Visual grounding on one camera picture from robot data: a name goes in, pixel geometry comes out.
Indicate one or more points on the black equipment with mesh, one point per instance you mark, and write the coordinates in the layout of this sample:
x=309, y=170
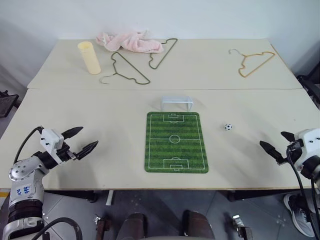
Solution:
x=7, y=103

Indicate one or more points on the black frame equipment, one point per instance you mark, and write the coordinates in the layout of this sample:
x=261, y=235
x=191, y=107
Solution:
x=311, y=87

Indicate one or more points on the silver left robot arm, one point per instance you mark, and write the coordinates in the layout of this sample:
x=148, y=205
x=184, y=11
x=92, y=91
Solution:
x=23, y=180

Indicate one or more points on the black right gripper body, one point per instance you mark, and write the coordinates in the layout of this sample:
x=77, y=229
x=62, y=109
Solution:
x=294, y=147

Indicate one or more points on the green soccer field mat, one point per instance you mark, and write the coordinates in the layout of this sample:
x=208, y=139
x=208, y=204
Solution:
x=176, y=150

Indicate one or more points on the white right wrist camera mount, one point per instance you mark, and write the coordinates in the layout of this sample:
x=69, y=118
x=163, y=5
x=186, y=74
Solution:
x=310, y=136

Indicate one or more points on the green hanger with silver hook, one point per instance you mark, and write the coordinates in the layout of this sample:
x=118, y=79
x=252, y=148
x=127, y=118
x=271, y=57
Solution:
x=132, y=66

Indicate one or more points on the white table leg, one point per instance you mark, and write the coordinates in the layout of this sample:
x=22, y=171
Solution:
x=109, y=197

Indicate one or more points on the white miniature goal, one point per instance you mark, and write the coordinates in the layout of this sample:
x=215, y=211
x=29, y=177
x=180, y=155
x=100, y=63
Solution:
x=175, y=98

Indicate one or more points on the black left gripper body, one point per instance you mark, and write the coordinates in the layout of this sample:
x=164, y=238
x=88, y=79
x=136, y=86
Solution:
x=65, y=153

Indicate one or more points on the pink towel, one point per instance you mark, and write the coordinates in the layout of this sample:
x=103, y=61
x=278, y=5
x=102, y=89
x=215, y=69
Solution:
x=135, y=42

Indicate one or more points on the dark rounded robot knee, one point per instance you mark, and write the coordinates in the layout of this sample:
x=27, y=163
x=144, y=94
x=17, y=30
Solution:
x=198, y=227
x=135, y=227

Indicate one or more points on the mini soccer ball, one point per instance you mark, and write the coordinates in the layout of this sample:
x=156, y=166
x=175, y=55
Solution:
x=228, y=127

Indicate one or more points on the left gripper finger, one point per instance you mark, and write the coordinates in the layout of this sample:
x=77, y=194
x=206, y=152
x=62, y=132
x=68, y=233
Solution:
x=87, y=149
x=72, y=131

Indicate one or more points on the cream plastic cylinder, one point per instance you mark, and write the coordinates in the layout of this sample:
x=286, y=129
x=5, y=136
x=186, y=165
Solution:
x=89, y=58

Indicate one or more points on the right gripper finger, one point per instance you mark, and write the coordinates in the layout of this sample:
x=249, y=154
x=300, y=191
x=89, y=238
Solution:
x=272, y=151
x=289, y=136

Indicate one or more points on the white grey sneaker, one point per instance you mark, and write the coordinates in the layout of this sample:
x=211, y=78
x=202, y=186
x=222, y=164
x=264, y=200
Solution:
x=298, y=212

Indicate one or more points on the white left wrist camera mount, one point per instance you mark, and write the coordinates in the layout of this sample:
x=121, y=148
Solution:
x=51, y=140

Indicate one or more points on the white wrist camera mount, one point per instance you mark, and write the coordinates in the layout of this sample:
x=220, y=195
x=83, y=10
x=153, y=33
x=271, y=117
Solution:
x=310, y=136
x=51, y=140

